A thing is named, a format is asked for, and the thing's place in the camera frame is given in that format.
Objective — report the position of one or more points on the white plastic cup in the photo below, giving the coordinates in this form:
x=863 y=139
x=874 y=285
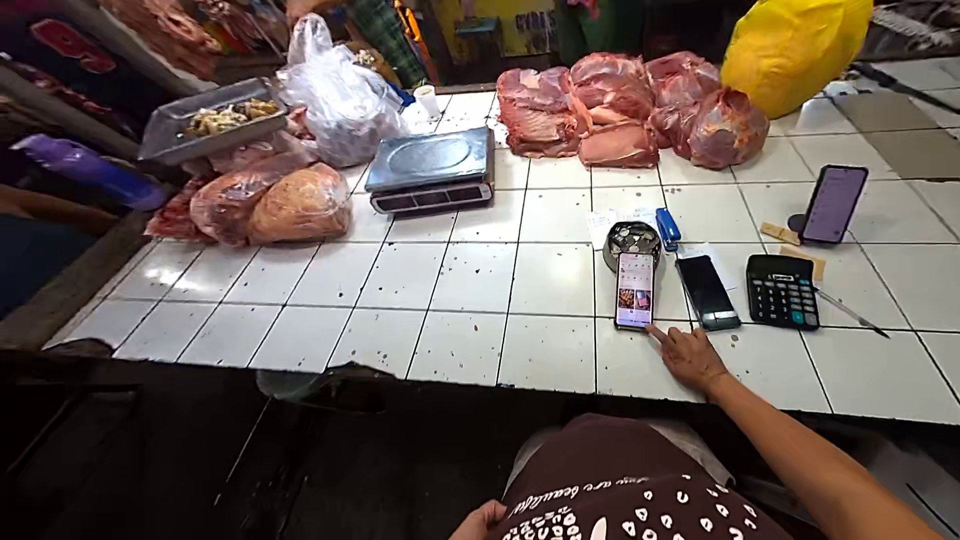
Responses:
x=427 y=100

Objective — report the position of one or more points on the small tan wooden piece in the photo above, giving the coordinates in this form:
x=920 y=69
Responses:
x=780 y=233

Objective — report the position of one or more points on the plastic bag of orange meat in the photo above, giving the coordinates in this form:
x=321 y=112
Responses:
x=304 y=206

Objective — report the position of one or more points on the person's left hand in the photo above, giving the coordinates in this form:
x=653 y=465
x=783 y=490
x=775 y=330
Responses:
x=478 y=523

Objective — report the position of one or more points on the grey metal tray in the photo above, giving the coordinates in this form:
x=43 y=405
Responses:
x=169 y=127

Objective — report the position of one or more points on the red raw meat piece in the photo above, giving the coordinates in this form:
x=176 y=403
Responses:
x=176 y=214

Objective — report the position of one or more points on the long black knife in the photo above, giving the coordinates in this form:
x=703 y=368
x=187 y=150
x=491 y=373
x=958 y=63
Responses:
x=900 y=88

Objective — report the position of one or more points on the white paper slip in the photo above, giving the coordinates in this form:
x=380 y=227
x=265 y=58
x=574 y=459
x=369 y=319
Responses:
x=600 y=223

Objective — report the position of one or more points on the person's left fingers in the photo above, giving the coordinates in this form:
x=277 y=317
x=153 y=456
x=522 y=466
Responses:
x=493 y=511

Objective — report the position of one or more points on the white paper sheet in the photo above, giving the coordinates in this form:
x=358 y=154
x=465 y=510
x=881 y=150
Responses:
x=724 y=271

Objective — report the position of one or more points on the black round phone stand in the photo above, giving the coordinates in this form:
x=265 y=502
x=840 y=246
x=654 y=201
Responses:
x=795 y=222

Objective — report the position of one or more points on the blue stapler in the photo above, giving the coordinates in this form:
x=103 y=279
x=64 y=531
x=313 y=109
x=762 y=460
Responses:
x=667 y=229

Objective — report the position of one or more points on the digital weighing scale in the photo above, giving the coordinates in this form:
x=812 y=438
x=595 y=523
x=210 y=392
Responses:
x=431 y=171

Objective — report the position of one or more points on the pile of raw meat cuts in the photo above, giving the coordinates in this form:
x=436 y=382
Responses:
x=619 y=109

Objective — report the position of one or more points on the clear thin pen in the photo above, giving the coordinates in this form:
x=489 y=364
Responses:
x=852 y=313

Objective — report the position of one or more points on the plastic bag of pinkish meat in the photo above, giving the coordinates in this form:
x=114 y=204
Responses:
x=229 y=202

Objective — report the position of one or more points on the smartphone with pale purple screen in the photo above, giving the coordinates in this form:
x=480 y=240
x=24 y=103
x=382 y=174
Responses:
x=835 y=202

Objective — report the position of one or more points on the blue stool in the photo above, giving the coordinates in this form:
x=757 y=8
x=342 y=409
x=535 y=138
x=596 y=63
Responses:
x=477 y=28

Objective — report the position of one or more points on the round black coin bowl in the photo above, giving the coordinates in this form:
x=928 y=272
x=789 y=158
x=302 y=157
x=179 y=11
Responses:
x=611 y=255

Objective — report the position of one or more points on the green checkered cloth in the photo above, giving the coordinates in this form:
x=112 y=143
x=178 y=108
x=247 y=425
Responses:
x=384 y=41

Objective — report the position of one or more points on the person's right hand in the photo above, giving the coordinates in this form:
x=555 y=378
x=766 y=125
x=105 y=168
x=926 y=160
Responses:
x=694 y=360

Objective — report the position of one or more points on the smartphone with lit colourful screen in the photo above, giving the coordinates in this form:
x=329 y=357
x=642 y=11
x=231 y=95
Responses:
x=634 y=292

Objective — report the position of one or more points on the person's right fingers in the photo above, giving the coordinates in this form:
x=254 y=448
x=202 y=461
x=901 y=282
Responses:
x=685 y=335

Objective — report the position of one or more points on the person's legs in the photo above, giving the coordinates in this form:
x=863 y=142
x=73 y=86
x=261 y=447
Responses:
x=691 y=441

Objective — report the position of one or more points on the person's right index finger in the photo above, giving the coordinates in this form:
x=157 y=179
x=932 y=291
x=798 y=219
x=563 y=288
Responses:
x=658 y=336

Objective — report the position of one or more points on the brown paper piece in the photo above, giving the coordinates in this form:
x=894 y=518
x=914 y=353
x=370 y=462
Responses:
x=814 y=265

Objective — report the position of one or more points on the yellowish meat scraps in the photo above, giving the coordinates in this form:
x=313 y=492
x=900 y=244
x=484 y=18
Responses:
x=225 y=118

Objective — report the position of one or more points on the black calculator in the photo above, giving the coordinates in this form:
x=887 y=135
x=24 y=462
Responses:
x=783 y=294

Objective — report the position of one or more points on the person's right forearm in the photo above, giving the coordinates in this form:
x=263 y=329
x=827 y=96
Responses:
x=802 y=457

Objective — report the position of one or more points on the purple blue bottle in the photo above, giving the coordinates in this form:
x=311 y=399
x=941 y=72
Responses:
x=105 y=174

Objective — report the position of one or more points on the pile of coins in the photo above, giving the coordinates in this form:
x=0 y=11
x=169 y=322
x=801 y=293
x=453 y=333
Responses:
x=634 y=238

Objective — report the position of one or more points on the dark cloth with red print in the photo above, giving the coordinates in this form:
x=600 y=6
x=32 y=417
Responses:
x=67 y=52

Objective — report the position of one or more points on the hanging raw meat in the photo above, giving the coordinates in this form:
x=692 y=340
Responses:
x=169 y=34

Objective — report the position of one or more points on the large yellow plastic bag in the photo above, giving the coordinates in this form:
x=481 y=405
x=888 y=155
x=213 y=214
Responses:
x=795 y=52

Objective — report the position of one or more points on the white translucent plastic bag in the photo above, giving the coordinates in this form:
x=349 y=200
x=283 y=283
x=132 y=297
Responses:
x=341 y=105

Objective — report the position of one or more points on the black smartphone with dark screen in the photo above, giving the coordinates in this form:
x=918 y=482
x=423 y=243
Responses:
x=707 y=291

